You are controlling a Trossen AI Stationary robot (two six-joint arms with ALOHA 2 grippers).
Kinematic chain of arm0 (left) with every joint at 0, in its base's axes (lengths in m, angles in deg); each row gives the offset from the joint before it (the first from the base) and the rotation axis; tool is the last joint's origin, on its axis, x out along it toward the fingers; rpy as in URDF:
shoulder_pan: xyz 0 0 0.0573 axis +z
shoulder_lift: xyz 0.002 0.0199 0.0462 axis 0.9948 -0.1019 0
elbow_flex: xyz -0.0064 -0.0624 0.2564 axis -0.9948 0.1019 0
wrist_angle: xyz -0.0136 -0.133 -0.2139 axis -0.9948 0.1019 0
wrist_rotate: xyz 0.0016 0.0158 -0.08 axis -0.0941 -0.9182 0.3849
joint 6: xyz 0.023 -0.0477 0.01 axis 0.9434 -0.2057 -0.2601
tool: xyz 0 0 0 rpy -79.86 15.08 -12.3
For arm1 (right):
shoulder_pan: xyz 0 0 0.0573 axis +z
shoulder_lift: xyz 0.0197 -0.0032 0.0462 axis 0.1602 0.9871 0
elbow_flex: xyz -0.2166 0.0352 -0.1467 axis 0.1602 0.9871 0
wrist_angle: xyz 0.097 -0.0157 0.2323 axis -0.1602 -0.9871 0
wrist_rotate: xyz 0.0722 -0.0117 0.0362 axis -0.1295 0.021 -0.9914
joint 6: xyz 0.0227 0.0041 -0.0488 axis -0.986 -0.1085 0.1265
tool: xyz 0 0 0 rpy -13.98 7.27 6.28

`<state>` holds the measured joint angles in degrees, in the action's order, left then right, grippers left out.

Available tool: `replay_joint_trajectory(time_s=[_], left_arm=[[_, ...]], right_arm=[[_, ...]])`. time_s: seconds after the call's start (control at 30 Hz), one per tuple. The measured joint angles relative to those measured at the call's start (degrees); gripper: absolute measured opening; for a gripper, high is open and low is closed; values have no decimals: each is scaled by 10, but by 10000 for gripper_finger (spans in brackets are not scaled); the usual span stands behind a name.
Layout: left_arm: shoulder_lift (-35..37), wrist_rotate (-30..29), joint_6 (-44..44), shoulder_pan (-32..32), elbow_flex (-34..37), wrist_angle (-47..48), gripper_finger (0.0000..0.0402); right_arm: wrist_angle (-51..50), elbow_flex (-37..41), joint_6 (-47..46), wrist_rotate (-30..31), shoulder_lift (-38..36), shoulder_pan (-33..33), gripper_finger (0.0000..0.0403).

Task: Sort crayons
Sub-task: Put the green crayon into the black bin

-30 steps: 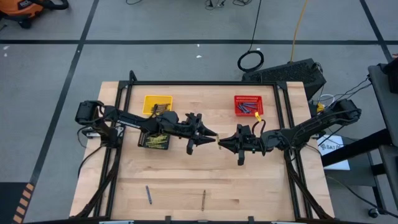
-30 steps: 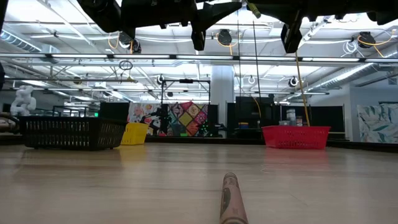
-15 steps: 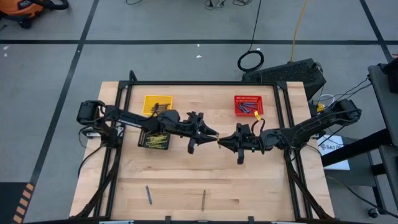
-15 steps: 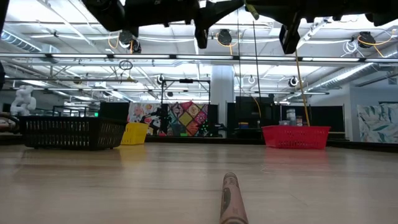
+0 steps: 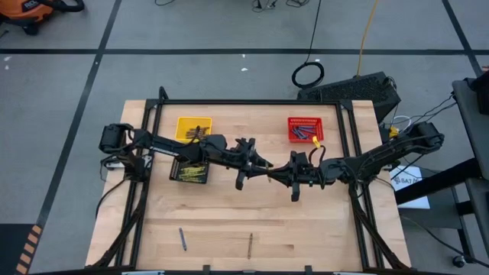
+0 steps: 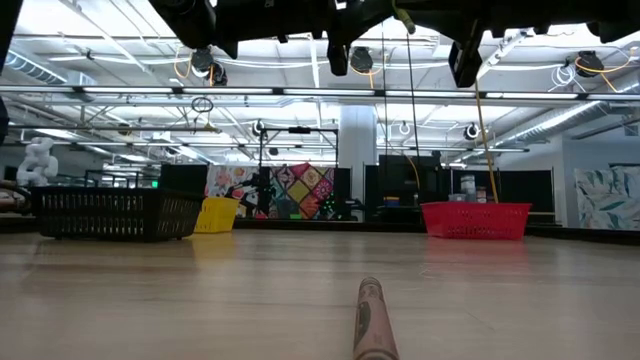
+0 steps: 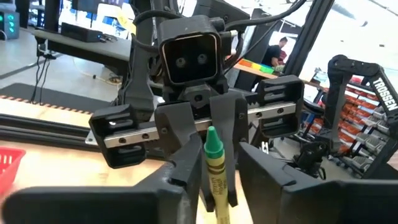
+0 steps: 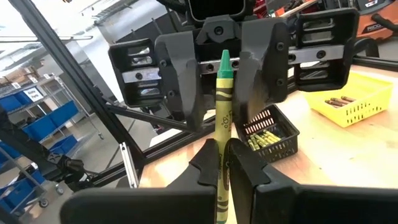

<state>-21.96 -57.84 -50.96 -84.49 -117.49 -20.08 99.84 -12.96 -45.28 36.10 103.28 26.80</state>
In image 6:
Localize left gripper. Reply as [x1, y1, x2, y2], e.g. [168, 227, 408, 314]
[319, 0, 396, 77]

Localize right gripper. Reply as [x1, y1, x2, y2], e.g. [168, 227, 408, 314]
[409, 0, 501, 89]

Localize brown crayon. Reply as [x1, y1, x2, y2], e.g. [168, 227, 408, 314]
[352, 277, 401, 360]

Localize black plastic basket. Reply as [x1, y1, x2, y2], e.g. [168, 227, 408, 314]
[30, 186, 205, 244]

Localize white building column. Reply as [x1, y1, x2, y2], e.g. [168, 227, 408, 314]
[339, 104, 377, 221]

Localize black cabinet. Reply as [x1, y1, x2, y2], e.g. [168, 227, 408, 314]
[364, 154, 451, 224]

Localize stacked storage containers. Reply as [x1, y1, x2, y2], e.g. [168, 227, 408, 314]
[448, 173, 489, 204]

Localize colourful patchwork quilt panel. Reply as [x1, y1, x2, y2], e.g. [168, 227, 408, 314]
[269, 162, 336, 220]

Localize black partition board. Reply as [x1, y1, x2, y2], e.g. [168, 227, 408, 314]
[449, 168, 556, 226]

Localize red plastic basket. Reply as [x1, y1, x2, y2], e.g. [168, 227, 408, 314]
[420, 201, 532, 241]

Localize floral pattern panel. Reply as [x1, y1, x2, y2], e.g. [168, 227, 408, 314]
[204, 164, 261, 220]

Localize black box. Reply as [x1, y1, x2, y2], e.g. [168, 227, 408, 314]
[159, 163, 209, 196]

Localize yellow plastic basket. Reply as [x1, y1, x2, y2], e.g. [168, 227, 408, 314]
[194, 196, 241, 235]

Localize leaf pattern panel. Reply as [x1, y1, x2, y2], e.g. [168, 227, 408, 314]
[573, 164, 640, 231]

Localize white twisted sculpture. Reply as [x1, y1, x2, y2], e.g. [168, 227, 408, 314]
[15, 137, 60, 186]

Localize black metal frame rig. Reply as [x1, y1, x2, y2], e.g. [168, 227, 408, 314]
[257, 125, 340, 221]

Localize yellow hanging cable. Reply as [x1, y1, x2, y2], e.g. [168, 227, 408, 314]
[473, 82, 501, 204]

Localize black aluminium table frame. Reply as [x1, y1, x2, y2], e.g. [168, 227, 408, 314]
[0, 213, 640, 245]

